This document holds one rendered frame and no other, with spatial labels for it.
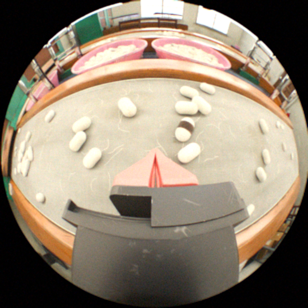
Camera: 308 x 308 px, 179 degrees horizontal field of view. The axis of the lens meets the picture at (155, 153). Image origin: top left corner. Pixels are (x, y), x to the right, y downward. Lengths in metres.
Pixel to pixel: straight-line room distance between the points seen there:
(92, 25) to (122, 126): 2.86
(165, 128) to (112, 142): 0.08
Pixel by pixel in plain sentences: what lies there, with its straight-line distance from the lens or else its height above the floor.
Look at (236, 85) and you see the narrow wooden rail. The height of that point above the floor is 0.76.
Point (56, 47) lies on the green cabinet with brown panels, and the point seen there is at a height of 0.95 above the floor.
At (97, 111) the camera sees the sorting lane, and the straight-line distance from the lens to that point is 0.20.
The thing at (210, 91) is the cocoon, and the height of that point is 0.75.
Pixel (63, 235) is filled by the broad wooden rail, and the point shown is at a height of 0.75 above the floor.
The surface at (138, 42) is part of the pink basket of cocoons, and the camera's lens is 0.47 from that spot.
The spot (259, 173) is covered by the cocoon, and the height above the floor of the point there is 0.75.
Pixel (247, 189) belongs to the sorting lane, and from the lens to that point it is 0.21.
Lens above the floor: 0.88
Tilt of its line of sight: 76 degrees down
